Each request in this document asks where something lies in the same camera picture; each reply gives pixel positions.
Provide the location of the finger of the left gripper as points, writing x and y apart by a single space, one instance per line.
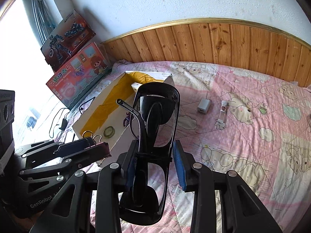
31 147
74 147

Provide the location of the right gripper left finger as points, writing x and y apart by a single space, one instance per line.
130 162

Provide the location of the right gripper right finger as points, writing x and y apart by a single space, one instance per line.
183 164

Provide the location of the green tape roll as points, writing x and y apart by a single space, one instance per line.
109 132

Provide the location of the purple toy figure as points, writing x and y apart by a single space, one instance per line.
127 119

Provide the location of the small glass vial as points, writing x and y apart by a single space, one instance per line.
223 110

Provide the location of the grey usb charger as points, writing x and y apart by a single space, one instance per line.
204 105

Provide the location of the black safety glasses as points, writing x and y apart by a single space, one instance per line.
154 105

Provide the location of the cream tissue pack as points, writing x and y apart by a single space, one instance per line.
135 86

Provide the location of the black neckband earphones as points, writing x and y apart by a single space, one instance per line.
85 104

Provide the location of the white cardboard box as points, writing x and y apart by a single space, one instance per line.
104 111

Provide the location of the pink quilted bedspread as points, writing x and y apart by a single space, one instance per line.
265 137

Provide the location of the pink toy washing machine box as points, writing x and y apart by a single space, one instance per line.
77 76

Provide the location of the red robot toy box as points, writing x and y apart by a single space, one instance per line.
66 40

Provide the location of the black power adapter with cable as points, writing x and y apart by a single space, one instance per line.
58 124

